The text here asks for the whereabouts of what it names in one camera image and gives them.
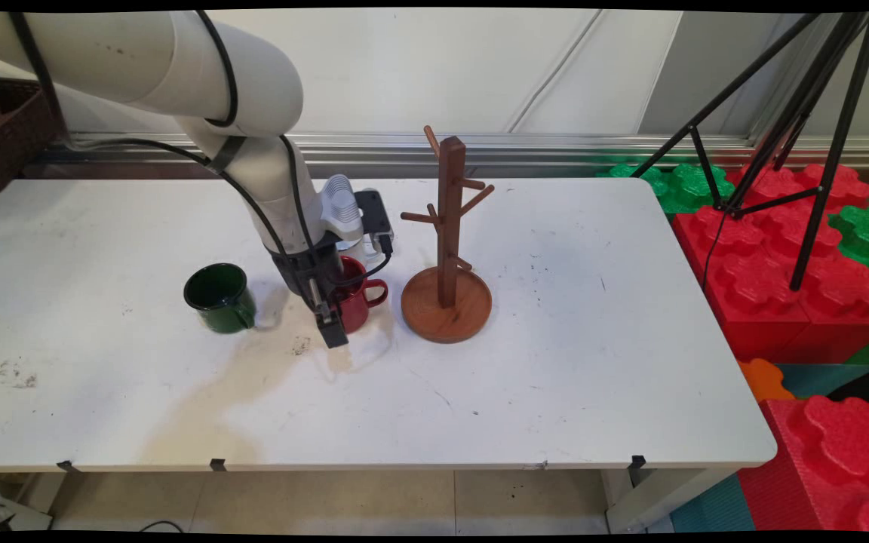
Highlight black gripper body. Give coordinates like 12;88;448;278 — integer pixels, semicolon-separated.
269;234;346;308

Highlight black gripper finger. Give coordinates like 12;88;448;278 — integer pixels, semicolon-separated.
316;300;350;349

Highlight red enamel mug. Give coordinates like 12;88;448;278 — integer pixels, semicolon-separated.
333;256;389;334

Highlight white enamel mug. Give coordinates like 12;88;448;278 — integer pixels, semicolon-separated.
336;238;376;269

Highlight dark green enamel mug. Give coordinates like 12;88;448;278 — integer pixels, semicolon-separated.
183;263;258;334

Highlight brown wooden mug tree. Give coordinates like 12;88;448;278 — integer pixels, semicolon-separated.
401;126;496;345

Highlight brown wicker basket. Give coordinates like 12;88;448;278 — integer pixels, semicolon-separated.
0;78;67;213

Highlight white table leg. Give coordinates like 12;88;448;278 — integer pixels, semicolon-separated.
603;468;738;535

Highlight green foam building block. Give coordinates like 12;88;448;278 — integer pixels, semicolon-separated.
827;205;869;318
597;162;737;216

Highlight orange foam piece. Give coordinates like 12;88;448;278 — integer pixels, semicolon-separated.
736;358;796;404

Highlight red foam building block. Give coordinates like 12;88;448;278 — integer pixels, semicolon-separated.
736;396;869;532

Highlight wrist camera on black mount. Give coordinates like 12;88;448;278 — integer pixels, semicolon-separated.
353;189;396;259

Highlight black velcro arm strap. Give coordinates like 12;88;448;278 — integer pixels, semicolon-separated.
208;136;249;176

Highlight black camera cable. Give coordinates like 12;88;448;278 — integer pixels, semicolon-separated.
193;11;395;289

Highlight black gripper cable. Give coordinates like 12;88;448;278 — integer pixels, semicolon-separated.
8;11;293;262

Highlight aluminium wall rail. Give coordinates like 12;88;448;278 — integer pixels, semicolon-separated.
35;132;869;179

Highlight white wall cable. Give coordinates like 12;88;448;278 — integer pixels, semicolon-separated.
506;11;606;134

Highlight thin black tripod cable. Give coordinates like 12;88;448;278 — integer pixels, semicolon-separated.
702;211;731;292

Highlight black camera tripod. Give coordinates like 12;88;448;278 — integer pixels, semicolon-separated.
631;11;869;292

